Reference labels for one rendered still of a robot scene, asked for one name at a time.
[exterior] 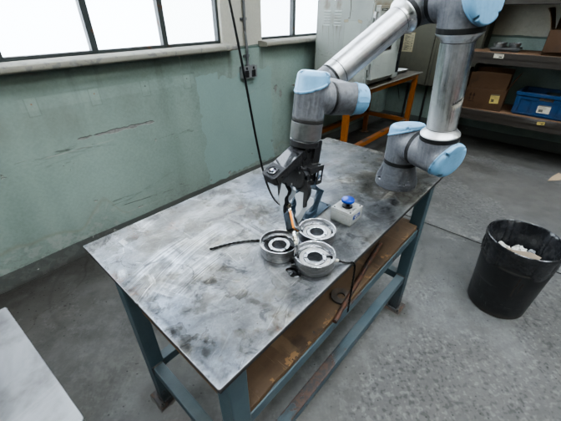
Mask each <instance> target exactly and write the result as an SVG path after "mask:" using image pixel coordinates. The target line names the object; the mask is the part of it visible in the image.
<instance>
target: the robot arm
mask: <svg viewBox="0 0 561 421"><path fill-rule="evenodd" d="M504 1H505V0H394V1H393V2H392V5H391V7H390V10H388V11H387V12H386V13H385V14H383V15H382V16H381V17H380V18H378V19H377V20H376V21H375V22H374V23H373V24H372V25H371V26H370V27H369V28H367V29H366V30H365V31H364V32H362V33H361V34H360V35H359V36H357V37H356V38H355V39H354V40H352V41H351V42H350V43H349V44H347V45H346V46H345V47H344V48H343V49H342V50H341V51H340V52H339V53H337V54H336V55H335V56H334V57H333V58H331V59H330V60H329V61H328V62H326V63H325V64H324V65H323V66H322V67H321V68H319V69H318V70H311V69H302V70H300V71H299V72H298V74H297V77H296V85H295V88H294V93H295V94H294V102H293V110H292V117H291V132H290V137H291V138H290V145H291V146H290V147H289V148H288V149H287V150H285V151H284V152H283V153H282V154H281V155H280V156H279V157H278V158H277V159H276V160H275V161H273V162H272V163H271V164H270V165H269V166H268V167H267V168H266V169H265V170H264V171H263V172H262V174H263V176H264V178H265V181H267V182H269V183H271V184H272V185H276V186H277V189H278V196H279V201H280V207H281V210H282V213H283V215H284V213H286V212H287V207H286V205H287V204H288V202H289V201H290V200H291V199H292V198H294V197H295V199H296V214H295V218H296V221H297V222H300V221H301V219H302V218H303V216H304V214H305V212H306V211H307V210H308V209H309V208H310V207H311V206H312V205H313V203H314V199H313V198H311V197H310V196H311V185H314V184H315V180H316V185H319V184H320V183H321V180H322V175H323V170H324V165H323V164H321V163H320V162H319V161H320V155H321V146H322V139H321V133H322V127H323V120H324V115H325V114H329V115H350V116H352V115H354V114H363V113H364V112H365V111H366V110H367V109H368V107H369V104H370V100H371V92H370V89H369V88H368V87H367V86H366V85H365V84H360V83H358V82H354V83H351V82H348V81H349V80H350V79H351V78H352V77H354V76H355V75H356V74H357V73H359V72H360V71H361V70H362V69H363V68H365V67H366V66H367V65H368V64H369V63H370V62H371V61H372V60H373V59H375V58H376V57H377V56H378V55H379V54H381V53H382V52H383V51H384V50H386V49H387V48H388V47H389V46H391V45H392V44H393V43H394V42H395V41H397V40H398V39H399V38H400V37H401V36H402V35H403V34H404V33H411V32H413V31H414V30H415V29H416V28H418V27H420V26H422V25H424V24H429V23H434V24H436V25H437V26H436V32H435V35H436V36H437V37H438V38H439V40H440V45H439V50H438V56H437V65H436V70H435V75H434V80H433V86H432V95H431V101H430V106H429V111H428V116H427V126H426V125H425V124H424V123H421V122H415V121H403V122H397V123H394V124H392V125H391V127H390V129H389V133H388V137H387V146H386V150H385V155H384V160H383V163H382V165H381V167H380V169H379V170H378V171H377V174H376V179H375V182H376V183H377V185H379V186H380V187H381V188H383V189H386V190H390V191H396V192H408V191H411V190H414V189H415V188H416V186H417V169H416V167H418V168H420V169H422V170H425V171H426V172H428V174H430V175H435V176H437V177H444V176H447V175H450V174H451V173H452V172H453V171H454V170H456V169H457V167H458V166H459V165H460V164H461V163H462V161H463V160H464V157H465V155H466V152H467V150H466V148H465V146H464V145H463V144H461V143H459V142H460V139H461V132H460V131H459V130H458V128H457V125H458V121H459V117H460V113H461V109H462V102H463V98H464V94H465V90H466V87H467V83H468V76H469V72H470V68H471V64H472V60H473V54H474V49H475V46H476V42H477V39H478V38H479V37H480V36H481V35H483V34H484V33H485V32H486V28H487V26H488V25H489V24H490V23H492V22H493V21H494V20H495V19H496V18H497V17H498V13H500V12H501V10H502V8H503V4H504ZM319 171H321V179H320V180H318V175H319ZM316 173H317V175H316ZM293 186H294V187H295V188H296V190H300V191H299V192H298V193H296V191H295V190H293Z"/></svg>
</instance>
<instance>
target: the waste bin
mask: <svg viewBox="0 0 561 421"><path fill-rule="evenodd" d="M499 241H502V242H504V243H505V244H506V245H508V246H510V248H511V247H512V246H516V245H520V246H523V248H524V249H527V251H528V250H530V249H533V250H534V251H536V252H535V255H537V256H540V257H542V258H541V259H540V260H536V259H533V258H529V257H526V256H522V255H519V254H517V253H515V252H513V251H510V250H509V249H507V248H505V247H504V246H502V245H500V244H499V243H498V242H499ZM560 267H561V238H560V237H559V236H557V235H555V234H554V233H553V232H551V231H549V230H547V229H545V228H543V227H541V226H537V225H534V224H532V223H529V222H526V221H519V220H511V219H501V220H496V221H493V222H491V223H490V224H489V225H488V226H487V229H486V233H485V235H484V237H483V241H482V245H481V251H480V253H479V256H478V260H477V263H476V266H475V269H474V272H473V276H472V279H471V281H470V284H469V287H468V290H467V292H468V295H469V297H470V299H471V300H472V301H473V303H474V304H475V305H476V306H477V307H479V308H480V309H482V310H483V311H485V312H486V313H488V314H490V315H492V316H495V317H499V318H503V319H516V318H519V317H521V316H522V315H523V314H524V313H525V312H526V310H527V309H528V308H529V306H530V305H531V304H532V302H533V301H534V299H535V298H536V297H537V295H538V294H539V293H540V292H541V291H542V290H543V288H544V287H545V285H546V284H547V283H548V281H549V280H550V279H551V277H553V276H554V274H555V273H556V271H557V270H558V269H559V268H560Z"/></svg>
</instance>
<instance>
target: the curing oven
mask: <svg viewBox="0 0 561 421"><path fill-rule="evenodd" d="M393 1H394V0H318V6H317V22H316V53H315V69H314V70H318V69H319V68H321V67H322V66H323V65H324V64H325V63H326V62H328V61H329V60H330V59H331V58H333V57H334V56H335V55H336V54H337V53H339V52H340V51H341V50H342V49H343V48H344V47H345V46H346V45H347V44H349V43H350V42H351V41H352V40H354V39H355V38H356V37H357V36H359V35H360V34H361V33H362V32H364V31H365V30H366V29H367V28H369V27H370V26H371V25H372V24H373V23H374V22H375V21H376V20H377V19H378V18H380V17H381V16H382V15H383V14H385V13H386V12H387V11H388V10H390V7H391V5H392V2H393ZM403 39H404V34H403V35H402V36H401V37H400V38H399V39H398V40H397V41H395V42H394V43H393V44H392V45H391V46H389V47H388V48H387V49H386V50H384V51H383V52H382V53H381V54H379V55H378V56H377V57H376V58H375V59H373V60H372V61H371V62H370V63H369V64H368V65H367V66H366V67H365V68H363V69H362V70H361V71H360V72H359V73H357V74H356V75H355V76H354V77H352V78H351V79H350V80H349V81H348V82H351V83H354V82H358V83H360V84H365V85H367V84H372V83H375V82H377V81H381V80H383V79H387V80H392V78H393V77H396V76H397V70H398V66H399V62H400V57H401V52H402V44H403Z"/></svg>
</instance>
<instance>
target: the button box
mask: <svg viewBox="0 0 561 421"><path fill-rule="evenodd" d="M362 207H363V205H359V204H357V203H355V202H354V203H353V204H350V205H349V206H346V204H344V203H343V202H342V201H341V200H340V201H339V202H337V203H336V204H334V206H332V207H331V219H332V220H334V221H337V222H339V223H342V224H343V225H345V226H349V227H350V226H352V225H353V224H354V223H355V222H356V221H358V220H359V219H360V218H361V213H362Z"/></svg>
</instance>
